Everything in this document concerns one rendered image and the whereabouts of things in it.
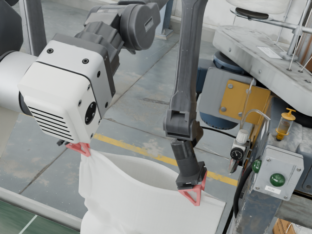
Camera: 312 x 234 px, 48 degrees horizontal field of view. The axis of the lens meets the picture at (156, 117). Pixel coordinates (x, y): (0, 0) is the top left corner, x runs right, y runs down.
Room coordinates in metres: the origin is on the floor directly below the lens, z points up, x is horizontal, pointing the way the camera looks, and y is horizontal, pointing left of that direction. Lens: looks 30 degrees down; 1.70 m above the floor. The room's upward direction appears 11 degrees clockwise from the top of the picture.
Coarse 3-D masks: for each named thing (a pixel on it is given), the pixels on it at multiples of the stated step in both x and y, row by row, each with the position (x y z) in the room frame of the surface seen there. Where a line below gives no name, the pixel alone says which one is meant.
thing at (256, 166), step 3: (258, 159) 0.61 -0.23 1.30; (255, 162) 0.60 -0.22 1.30; (258, 162) 0.59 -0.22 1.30; (252, 165) 0.60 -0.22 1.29; (255, 165) 0.59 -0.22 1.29; (258, 165) 0.59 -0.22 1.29; (252, 168) 0.59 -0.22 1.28; (255, 168) 0.59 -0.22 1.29; (258, 168) 0.58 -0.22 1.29; (255, 171) 0.59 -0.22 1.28; (258, 171) 0.58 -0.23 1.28
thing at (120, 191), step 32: (96, 160) 0.89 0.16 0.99; (128, 160) 0.89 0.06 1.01; (96, 192) 0.88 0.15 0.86; (128, 192) 0.80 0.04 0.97; (160, 192) 0.77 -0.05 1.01; (192, 192) 0.81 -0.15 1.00; (96, 224) 0.80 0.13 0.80; (128, 224) 0.79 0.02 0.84; (160, 224) 0.77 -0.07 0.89; (192, 224) 0.77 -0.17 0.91
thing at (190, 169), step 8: (176, 160) 0.79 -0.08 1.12; (184, 160) 0.78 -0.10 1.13; (192, 160) 0.79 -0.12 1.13; (184, 168) 0.78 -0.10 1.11; (192, 168) 0.78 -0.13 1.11; (200, 168) 0.81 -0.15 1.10; (184, 176) 0.78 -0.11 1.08; (192, 176) 0.77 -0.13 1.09; (176, 184) 0.76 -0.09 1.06; (192, 184) 0.75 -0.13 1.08
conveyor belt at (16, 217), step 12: (0, 204) 1.18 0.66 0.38; (0, 216) 1.11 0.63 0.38; (12, 216) 1.13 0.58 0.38; (24, 216) 1.14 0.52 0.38; (36, 216) 1.15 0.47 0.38; (0, 228) 1.05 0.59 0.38; (12, 228) 1.06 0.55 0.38; (24, 228) 1.07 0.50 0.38; (36, 228) 1.08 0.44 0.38; (48, 228) 1.10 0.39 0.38; (60, 228) 1.11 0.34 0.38
